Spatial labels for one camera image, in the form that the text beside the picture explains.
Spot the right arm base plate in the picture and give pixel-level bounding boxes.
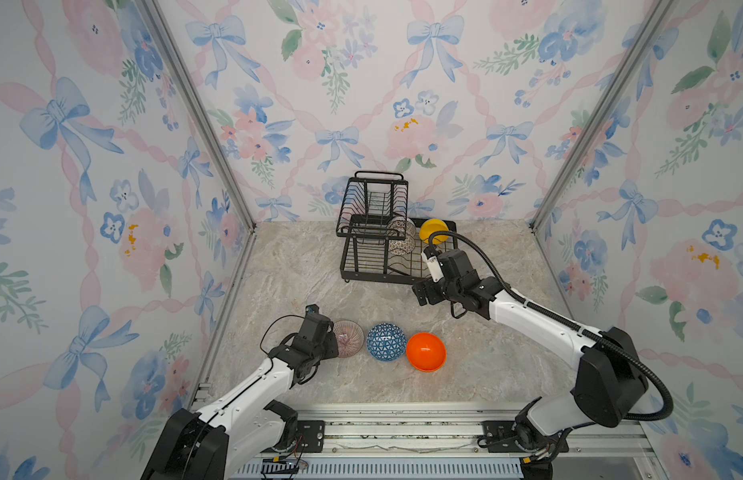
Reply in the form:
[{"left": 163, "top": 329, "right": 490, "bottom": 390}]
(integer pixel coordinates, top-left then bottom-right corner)
[{"left": 477, "top": 420, "right": 571, "bottom": 455}]

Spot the black wire dish rack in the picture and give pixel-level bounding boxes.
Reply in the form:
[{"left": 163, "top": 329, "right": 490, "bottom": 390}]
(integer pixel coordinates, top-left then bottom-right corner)
[{"left": 336, "top": 170, "right": 459, "bottom": 286}]

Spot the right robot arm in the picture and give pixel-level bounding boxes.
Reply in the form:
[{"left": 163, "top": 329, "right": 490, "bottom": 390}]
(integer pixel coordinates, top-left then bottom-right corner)
[{"left": 413, "top": 247, "right": 649, "bottom": 452}]

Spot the orange dotted patterned bowl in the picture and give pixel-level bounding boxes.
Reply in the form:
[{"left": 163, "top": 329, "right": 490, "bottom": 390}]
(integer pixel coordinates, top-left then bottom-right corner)
[{"left": 389, "top": 237, "right": 415, "bottom": 256}]

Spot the pink patterned bowl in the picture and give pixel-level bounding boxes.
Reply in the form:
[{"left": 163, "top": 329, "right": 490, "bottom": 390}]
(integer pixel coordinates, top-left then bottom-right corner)
[{"left": 334, "top": 320, "right": 366, "bottom": 358}]

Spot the right aluminium corner post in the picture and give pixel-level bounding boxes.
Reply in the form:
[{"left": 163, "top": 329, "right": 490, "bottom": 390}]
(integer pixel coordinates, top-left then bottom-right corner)
[{"left": 529, "top": 0, "right": 677, "bottom": 234}]

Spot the left aluminium corner post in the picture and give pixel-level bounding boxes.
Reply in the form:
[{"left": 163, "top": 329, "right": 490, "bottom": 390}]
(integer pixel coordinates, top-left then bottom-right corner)
[{"left": 136, "top": 0, "right": 256, "bottom": 234}]

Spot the aluminium corner post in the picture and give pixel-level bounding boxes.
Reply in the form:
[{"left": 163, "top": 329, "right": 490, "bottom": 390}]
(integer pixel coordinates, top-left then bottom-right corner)
[
  {"left": 136, "top": 0, "right": 256, "bottom": 234},
  {"left": 529, "top": 0, "right": 677, "bottom": 234}
]

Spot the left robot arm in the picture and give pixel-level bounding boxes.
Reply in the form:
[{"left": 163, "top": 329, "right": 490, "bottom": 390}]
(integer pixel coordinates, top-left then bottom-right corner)
[{"left": 142, "top": 305, "right": 339, "bottom": 479}]

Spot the yellow bowl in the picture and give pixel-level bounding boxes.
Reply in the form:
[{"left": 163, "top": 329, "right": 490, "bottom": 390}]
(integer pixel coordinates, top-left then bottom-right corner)
[{"left": 419, "top": 219, "right": 449, "bottom": 245}]

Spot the white red patterned bowl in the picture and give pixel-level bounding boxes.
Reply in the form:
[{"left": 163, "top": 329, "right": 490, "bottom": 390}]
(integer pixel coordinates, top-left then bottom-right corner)
[{"left": 387, "top": 217, "right": 419, "bottom": 241}]

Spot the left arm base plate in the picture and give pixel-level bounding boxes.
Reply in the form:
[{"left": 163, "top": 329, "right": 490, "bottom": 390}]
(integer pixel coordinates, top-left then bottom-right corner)
[{"left": 264, "top": 420, "right": 326, "bottom": 455}]

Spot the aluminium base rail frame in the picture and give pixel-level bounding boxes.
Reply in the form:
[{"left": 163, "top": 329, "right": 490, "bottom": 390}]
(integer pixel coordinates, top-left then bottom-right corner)
[{"left": 228, "top": 402, "right": 665, "bottom": 479}]

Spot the black corrugated cable hose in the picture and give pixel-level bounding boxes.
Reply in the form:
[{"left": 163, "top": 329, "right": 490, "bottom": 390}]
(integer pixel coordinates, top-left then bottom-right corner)
[{"left": 427, "top": 230, "right": 675, "bottom": 422}]

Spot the blue patterned bowl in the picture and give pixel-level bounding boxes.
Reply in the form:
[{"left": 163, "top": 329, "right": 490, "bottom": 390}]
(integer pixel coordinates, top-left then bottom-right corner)
[{"left": 366, "top": 323, "right": 407, "bottom": 362}]

